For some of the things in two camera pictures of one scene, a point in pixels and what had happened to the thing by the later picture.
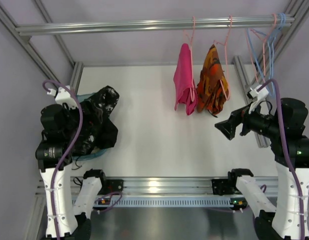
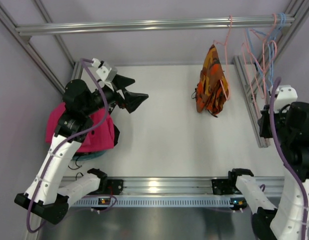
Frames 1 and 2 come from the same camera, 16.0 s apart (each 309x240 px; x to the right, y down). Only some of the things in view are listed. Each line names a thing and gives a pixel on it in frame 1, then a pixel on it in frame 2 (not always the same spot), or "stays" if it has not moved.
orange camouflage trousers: x=213 y=91 stays
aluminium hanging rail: x=197 y=24 stays
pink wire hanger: x=227 y=69 stays
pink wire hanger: x=190 y=43 to x=263 y=68
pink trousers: x=185 y=91 to x=101 y=138
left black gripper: x=76 y=115 to x=122 y=94
